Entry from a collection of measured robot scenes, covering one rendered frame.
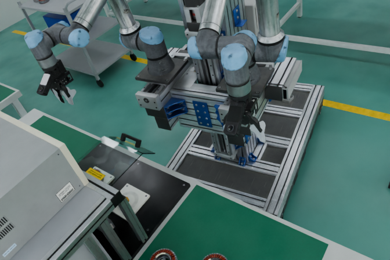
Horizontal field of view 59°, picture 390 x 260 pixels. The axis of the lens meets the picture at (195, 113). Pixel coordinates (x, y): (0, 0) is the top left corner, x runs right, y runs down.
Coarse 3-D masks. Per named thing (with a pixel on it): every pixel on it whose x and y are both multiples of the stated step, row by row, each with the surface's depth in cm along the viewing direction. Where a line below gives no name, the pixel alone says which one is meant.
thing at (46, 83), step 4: (48, 72) 150; (52, 72) 150; (44, 76) 151; (48, 76) 150; (52, 76) 150; (44, 80) 150; (48, 80) 149; (52, 80) 150; (40, 84) 150; (44, 84) 149; (48, 84) 149; (40, 88) 148; (44, 88) 148; (48, 88) 149; (40, 92) 148; (44, 92) 148
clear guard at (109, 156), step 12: (96, 144) 148; (108, 144) 146; (120, 144) 145; (132, 144) 150; (84, 156) 143; (96, 156) 142; (108, 156) 140; (120, 156) 139; (132, 156) 137; (84, 168) 138; (96, 168) 136; (108, 168) 135; (120, 168) 134; (108, 180) 130
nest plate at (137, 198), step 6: (126, 186) 164; (132, 186) 163; (126, 192) 161; (132, 192) 160; (138, 192) 160; (144, 192) 159; (132, 198) 157; (138, 198) 157; (144, 198) 156; (132, 204) 155; (138, 204) 154; (114, 210) 155; (120, 210) 154; (120, 216) 152
